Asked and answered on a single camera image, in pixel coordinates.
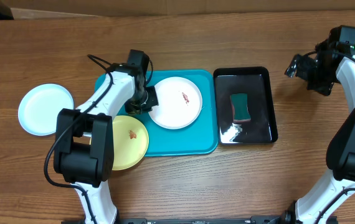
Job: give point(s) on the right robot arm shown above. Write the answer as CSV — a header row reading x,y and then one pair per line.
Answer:
x,y
334,62

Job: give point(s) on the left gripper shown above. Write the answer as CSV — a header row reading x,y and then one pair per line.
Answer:
x,y
153,102

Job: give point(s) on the light blue plate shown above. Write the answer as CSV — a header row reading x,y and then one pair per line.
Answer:
x,y
39,108

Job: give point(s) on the white plate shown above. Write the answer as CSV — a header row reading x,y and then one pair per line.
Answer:
x,y
179,103

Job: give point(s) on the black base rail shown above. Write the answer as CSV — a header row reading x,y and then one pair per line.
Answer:
x,y
253,220

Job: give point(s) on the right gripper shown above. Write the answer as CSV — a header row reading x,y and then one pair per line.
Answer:
x,y
302,73

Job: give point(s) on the yellow plate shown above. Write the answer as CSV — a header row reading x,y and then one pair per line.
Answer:
x,y
130,142

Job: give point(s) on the black water tray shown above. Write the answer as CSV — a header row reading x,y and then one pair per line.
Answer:
x,y
255,82

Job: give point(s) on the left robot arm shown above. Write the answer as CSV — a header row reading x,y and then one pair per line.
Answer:
x,y
82,156

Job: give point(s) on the green scrub sponge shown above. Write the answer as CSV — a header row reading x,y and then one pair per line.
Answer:
x,y
240,111

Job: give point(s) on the teal plastic tray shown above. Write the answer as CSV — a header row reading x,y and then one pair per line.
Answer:
x,y
200,137

